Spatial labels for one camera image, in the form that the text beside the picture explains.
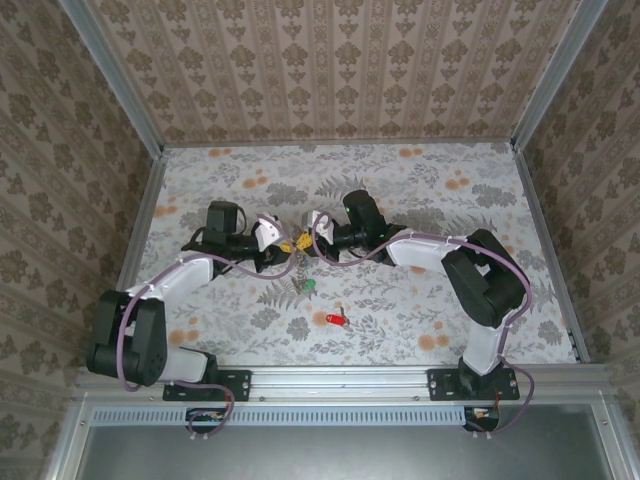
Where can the blue headed key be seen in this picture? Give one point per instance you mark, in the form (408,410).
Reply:
(306,260)

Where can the green headed key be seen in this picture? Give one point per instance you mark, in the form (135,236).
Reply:
(310,285)

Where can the red headed key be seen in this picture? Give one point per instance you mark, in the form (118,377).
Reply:
(333,318)

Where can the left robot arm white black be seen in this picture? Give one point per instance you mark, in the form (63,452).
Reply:
(170,280)

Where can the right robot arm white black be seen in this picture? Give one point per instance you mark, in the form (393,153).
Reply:
(425,252)

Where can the floral table covering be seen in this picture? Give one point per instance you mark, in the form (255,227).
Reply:
(425,190)

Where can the grey metal panel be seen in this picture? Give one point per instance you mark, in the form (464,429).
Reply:
(345,455)

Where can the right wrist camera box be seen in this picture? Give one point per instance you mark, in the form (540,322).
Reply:
(315,221)

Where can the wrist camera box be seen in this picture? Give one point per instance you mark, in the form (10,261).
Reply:
(315,221)
(267,230)

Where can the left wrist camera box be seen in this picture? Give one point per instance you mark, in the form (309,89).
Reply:
(267,230)

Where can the thin aluminium wall rail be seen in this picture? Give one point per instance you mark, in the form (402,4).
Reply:
(350,144)

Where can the aluminium side rail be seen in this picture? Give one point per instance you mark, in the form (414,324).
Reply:
(546,235)
(140,235)

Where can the aluminium mounting rail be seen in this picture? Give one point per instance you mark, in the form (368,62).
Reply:
(340,382)

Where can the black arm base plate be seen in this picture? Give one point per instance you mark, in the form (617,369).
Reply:
(235,385)
(442,385)

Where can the aluminium frame post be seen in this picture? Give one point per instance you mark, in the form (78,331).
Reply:
(112,80)
(560,75)

